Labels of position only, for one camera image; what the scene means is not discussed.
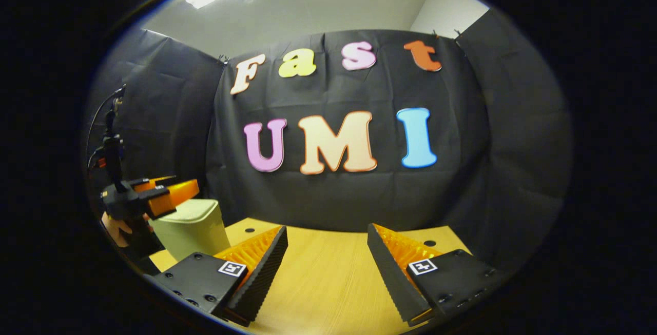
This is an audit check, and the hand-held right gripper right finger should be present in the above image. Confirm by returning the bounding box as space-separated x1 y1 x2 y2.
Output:
366 223 509 325

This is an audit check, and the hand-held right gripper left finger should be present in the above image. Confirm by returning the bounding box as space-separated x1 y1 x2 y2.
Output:
152 225 288 328

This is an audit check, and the green garbage bin lid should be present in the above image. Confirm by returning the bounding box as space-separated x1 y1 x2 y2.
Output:
149 199 222 223

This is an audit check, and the green desktop garbage bin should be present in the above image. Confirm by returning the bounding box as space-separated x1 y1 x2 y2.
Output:
149 199 231 263

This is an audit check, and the wooden desktop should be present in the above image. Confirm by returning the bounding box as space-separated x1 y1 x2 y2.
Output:
149 217 473 335

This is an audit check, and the black backdrop cloth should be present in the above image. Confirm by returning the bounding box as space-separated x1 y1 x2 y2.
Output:
82 9 574 274

